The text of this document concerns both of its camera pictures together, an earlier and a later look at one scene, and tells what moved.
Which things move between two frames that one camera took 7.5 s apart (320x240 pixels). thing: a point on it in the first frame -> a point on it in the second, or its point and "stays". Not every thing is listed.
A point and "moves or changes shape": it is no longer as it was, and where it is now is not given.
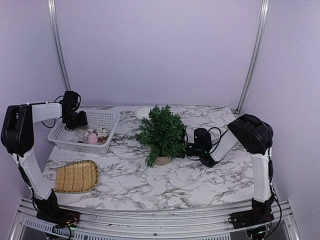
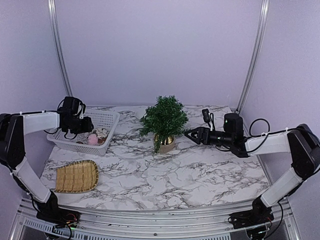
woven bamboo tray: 77,176 stays
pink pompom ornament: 93,138 stays
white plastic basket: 94,138 stays
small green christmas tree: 164,132 moves or changes shape
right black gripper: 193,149 -> 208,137
